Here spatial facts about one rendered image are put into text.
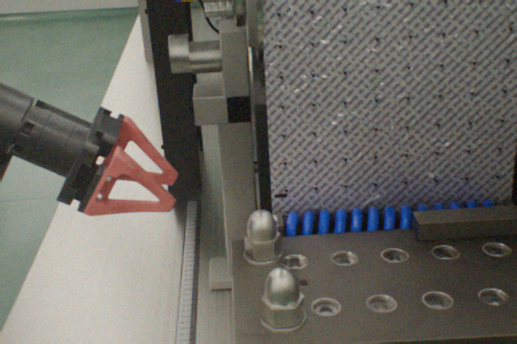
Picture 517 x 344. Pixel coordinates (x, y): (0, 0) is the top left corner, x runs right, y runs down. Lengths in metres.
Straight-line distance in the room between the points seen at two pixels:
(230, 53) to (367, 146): 0.17
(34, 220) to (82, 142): 2.38
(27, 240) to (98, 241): 1.95
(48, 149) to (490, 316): 0.40
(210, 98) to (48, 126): 0.17
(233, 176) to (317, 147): 0.13
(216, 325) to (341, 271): 0.21
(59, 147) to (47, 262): 0.31
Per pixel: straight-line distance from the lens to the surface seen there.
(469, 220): 0.70
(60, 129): 0.69
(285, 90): 0.68
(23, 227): 3.03
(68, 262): 0.96
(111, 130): 0.70
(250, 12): 0.66
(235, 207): 0.82
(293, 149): 0.70
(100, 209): 0.68
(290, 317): 0.58
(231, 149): 0.79
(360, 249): 0.68
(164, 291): 0.87
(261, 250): 0.66
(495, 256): 0.69
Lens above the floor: 1.39
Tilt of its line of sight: 23 degrees down
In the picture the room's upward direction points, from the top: 4 degrees counter-clockwise
